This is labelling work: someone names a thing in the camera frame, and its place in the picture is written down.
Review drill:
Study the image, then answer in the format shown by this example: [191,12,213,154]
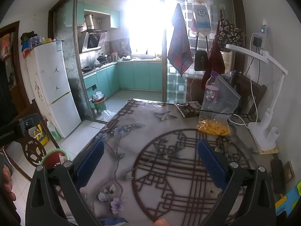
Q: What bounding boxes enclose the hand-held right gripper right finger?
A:
[197,139,276,226]

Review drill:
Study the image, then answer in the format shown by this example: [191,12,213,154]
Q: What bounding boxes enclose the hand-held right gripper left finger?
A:
[25,139,105,226]

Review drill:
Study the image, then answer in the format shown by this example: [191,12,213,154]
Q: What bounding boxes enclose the red bin with green rim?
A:
[40,148,71,170]

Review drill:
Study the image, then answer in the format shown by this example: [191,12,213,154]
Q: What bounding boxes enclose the small black shoulder bag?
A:
[194,50,209,71]

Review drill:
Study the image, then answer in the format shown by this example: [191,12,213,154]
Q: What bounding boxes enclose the person's left hand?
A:
[2,163,15,199]

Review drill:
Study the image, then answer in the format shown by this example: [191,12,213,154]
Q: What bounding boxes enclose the yellow container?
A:
[34,125,49,145]

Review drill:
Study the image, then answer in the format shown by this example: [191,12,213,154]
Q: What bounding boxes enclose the carved dark wooden chair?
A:
[5,99,60,182]

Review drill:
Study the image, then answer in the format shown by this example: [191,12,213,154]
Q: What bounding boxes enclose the green plastic bottle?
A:
[47,121,62,140]

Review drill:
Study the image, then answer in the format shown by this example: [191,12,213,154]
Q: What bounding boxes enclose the clear bag of yellow snacks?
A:
[196,74,241,136]

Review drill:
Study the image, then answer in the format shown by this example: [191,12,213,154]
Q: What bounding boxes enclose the dark wooden cabinet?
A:
[0,21,24,120]

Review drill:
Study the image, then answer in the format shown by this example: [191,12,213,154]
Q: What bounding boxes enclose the white plastic bag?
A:
[101,109,117,121]

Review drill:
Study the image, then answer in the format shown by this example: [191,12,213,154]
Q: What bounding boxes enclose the white refrigerator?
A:
[26,40,82,138]

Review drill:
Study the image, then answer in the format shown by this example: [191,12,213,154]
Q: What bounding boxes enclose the green kitchen waste bin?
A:
[92,91,106,115]

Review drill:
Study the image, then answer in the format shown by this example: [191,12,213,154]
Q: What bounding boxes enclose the white desk lamp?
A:
[226,44,288,151]

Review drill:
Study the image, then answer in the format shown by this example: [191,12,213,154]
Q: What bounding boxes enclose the dark patterned packet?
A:
[177,101,203,118]

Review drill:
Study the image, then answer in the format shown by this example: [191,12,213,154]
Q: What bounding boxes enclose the wooden coaster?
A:
[257,146,279,155]

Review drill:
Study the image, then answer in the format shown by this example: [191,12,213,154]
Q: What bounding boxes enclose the dark rectangular block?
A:
[270,159,286,197]

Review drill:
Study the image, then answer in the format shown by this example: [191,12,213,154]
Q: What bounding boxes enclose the floral table cover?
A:
[56,99,283,226]

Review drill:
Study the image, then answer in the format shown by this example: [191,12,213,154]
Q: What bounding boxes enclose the clear bottle with purple cap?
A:
[202,71,221,113]

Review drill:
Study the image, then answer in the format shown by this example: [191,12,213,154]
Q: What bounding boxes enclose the blue and yellow object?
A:
[275,180,301,217]

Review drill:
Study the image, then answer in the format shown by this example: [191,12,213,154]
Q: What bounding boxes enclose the patterned glass sliding door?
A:
[162,0,233,104]

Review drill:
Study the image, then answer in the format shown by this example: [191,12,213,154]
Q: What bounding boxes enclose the teal kitchen base cabinets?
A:
[83,61,163,97]

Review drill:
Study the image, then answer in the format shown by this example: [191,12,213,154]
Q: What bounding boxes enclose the dark red garment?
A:
[201,35,226,90]

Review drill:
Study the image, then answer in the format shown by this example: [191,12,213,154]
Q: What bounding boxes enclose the silver range hood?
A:
[81,29,107,53]

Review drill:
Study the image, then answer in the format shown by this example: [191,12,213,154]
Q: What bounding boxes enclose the plaid hanging towel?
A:
[167,3,194,78]

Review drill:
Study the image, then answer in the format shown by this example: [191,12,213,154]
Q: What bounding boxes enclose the dark bag with letters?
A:
[217,18,246,51]

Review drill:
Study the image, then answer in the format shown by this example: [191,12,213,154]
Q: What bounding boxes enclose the white blue cartoon bag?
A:
[192,0,212,34]

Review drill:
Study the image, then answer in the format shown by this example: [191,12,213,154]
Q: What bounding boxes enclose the white beaded cord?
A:
[0,149,12,167]

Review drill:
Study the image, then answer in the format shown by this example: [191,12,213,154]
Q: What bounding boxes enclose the black cable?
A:
[176,102,238,116]

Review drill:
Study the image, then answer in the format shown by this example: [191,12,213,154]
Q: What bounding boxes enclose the small wooden frame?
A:
[283,161,295,182]

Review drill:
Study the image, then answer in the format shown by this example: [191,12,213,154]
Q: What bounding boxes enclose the white cable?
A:
[228,59,261,128]

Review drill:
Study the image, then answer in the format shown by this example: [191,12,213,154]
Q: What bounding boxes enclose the silver vent duct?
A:
[85,14,94,30]

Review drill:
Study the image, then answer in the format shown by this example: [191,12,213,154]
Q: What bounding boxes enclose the wall socket with chargers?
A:
[250,24,268,50]

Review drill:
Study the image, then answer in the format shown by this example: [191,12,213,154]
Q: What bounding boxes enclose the teal wall cabinets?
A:
[77,2,121,29]

